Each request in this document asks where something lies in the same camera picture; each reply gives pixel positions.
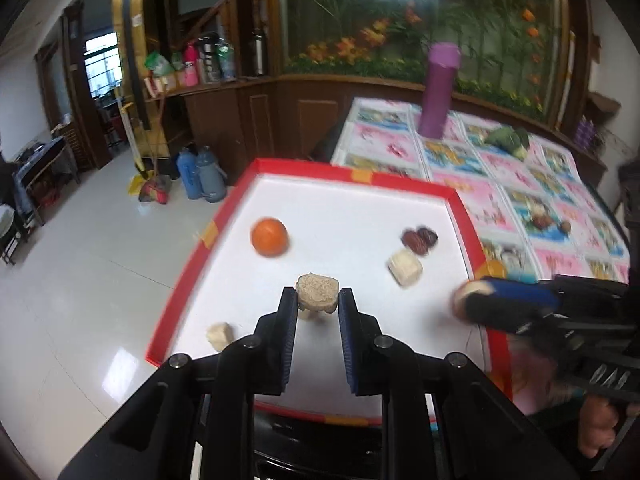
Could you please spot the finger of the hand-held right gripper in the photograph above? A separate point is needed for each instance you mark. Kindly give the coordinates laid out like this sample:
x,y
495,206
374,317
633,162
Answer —
x,y
505,319
525,296

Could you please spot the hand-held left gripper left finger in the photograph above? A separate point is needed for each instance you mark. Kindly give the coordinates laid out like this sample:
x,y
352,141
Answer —
x,y
286,340

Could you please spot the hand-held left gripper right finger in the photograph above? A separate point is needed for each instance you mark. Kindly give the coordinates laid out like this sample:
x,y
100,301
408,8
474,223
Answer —
x,y
348,355

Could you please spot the tan round food piece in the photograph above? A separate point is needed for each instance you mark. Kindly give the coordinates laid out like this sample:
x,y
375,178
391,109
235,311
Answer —
x,y
317,290

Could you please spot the small beige food piece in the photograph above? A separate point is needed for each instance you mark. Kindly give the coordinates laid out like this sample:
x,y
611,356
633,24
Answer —
x,y
220,336

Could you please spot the pale cube food piece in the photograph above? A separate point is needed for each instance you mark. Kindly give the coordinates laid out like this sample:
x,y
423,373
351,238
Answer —
x,y
405,267

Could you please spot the orange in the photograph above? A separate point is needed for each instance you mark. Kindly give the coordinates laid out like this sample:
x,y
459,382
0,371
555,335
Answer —
x,y
269,236

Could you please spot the dark red dates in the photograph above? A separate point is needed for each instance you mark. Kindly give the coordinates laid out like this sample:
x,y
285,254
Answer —
x,y
420,241

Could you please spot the red rimmed white tray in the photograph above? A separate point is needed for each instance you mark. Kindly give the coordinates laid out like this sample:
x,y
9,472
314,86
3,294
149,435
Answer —
x,y
350,220

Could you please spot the person's right hand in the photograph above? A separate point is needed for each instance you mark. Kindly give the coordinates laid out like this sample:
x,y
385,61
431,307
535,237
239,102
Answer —
x,y
595,430

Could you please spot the brown kiwi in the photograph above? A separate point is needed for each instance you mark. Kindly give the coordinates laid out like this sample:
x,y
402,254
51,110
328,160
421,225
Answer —
x,y
541,221
564,227

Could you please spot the printed pink tablecloth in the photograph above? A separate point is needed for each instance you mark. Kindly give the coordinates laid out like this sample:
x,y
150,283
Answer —
x,y
500,200

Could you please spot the green leafy vegetable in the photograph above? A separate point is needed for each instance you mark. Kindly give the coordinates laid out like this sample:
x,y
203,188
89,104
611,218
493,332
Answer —
x,y
507,140

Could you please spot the grey thermos jug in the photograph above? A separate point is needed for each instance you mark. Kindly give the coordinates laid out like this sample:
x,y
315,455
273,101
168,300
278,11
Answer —
x,y
210,175

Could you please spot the blue thermos jug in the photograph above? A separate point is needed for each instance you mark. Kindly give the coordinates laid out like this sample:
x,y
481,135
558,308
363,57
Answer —
x,y
186,175

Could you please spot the red dustpan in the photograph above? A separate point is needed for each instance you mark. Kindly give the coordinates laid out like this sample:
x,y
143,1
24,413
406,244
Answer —
x,y
154,191

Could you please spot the purple thermos bottle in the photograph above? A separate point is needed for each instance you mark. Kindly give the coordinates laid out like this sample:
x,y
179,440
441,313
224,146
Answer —
x,y
439,95

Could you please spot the wooden sideboard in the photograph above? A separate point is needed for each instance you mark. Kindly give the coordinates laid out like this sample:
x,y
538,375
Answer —
x,y
260,115

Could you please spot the yellow broom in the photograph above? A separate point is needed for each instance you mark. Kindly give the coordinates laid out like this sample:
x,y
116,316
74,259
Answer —
x,y
131,135

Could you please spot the green capped bottle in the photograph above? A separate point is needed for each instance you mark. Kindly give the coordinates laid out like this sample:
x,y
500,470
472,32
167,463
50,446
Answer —
x,y
227,62

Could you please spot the pink bottle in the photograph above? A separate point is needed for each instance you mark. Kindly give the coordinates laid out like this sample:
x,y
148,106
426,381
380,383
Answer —
x,y
190,72

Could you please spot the steel thermos flask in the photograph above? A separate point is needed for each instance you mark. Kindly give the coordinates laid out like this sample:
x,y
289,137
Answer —
x,y
258,52

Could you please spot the black thermos flask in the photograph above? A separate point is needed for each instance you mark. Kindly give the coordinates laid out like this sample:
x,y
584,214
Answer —
x,y
210,57

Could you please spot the dark side table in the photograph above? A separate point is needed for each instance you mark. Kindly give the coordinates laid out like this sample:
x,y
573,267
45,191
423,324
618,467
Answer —
x,y
42,165

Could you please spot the green bag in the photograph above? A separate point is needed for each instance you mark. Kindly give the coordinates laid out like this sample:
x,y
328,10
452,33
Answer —
x,y
159,63

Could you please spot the glass flower display panel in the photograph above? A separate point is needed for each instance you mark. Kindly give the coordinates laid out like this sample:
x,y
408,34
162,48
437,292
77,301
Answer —
x,y
400,10

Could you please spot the window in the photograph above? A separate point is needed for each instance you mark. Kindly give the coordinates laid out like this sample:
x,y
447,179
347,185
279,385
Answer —
x,y
102,65

